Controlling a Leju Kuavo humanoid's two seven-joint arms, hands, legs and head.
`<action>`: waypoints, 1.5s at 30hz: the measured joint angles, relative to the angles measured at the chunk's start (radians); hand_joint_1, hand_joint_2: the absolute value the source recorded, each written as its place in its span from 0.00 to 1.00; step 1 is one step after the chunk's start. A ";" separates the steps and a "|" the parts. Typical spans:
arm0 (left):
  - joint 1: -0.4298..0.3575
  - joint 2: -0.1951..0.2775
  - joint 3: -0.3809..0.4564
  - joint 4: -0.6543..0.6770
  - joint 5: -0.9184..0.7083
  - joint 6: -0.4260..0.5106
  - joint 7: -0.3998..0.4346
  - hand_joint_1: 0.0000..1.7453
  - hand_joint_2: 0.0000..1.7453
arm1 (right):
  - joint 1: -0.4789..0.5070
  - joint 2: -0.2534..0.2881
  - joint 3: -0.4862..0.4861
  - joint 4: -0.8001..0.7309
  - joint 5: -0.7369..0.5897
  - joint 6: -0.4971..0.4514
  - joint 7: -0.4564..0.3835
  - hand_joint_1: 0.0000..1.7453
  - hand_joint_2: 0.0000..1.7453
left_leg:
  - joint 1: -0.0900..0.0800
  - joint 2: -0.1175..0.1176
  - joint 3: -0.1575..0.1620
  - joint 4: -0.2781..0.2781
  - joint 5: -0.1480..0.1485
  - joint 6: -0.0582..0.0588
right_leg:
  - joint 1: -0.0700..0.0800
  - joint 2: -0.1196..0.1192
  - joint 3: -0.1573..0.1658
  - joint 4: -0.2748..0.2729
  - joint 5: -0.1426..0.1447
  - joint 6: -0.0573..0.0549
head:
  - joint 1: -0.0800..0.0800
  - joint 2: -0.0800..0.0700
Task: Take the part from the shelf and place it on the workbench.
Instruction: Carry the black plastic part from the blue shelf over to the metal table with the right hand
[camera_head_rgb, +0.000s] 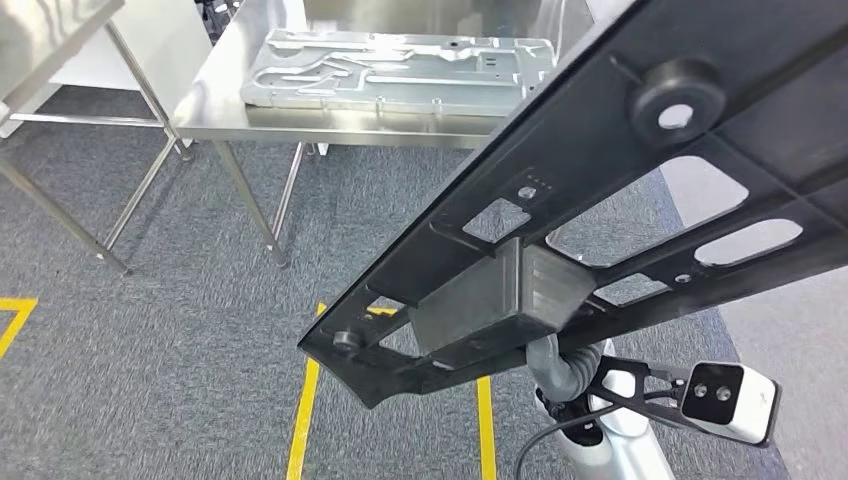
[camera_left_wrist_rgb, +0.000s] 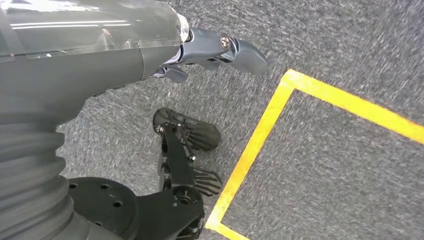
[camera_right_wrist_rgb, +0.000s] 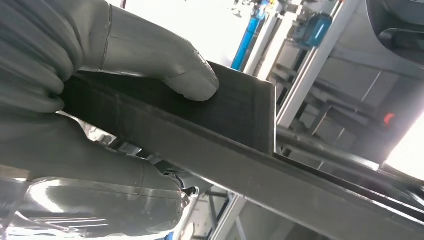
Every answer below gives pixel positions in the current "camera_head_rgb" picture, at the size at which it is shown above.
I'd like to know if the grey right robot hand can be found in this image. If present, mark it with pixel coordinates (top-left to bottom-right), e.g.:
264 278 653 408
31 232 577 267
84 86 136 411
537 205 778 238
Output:
526 334 574 402

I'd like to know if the black plastic frame part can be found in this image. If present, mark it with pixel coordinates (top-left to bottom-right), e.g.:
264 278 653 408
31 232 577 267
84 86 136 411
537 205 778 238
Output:
298 0 848 410

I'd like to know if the steel workbench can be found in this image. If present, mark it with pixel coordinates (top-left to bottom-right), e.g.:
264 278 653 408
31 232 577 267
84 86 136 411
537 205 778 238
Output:
173 0 598 270

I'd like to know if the yellow floor tape square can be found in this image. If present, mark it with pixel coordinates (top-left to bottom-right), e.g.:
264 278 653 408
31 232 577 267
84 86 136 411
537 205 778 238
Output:
0 296 40 361
284 301 498 480

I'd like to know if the machined aluminium jig plate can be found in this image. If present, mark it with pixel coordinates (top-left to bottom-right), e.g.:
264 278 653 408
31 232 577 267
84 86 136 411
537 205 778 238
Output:
239 27 559 119

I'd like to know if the white panel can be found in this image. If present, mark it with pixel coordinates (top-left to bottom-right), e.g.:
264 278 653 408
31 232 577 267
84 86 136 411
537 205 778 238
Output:
0 0 215 142

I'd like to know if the black cable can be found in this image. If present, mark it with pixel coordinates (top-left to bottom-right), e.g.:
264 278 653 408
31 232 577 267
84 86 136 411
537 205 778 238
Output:
513 390 684 480

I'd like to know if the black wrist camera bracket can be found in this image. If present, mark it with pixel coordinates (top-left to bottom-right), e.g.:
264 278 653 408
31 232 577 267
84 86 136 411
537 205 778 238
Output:
586 357 694 432

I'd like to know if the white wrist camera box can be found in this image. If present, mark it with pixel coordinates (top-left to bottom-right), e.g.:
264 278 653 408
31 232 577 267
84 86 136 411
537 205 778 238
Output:
680 360 783 446

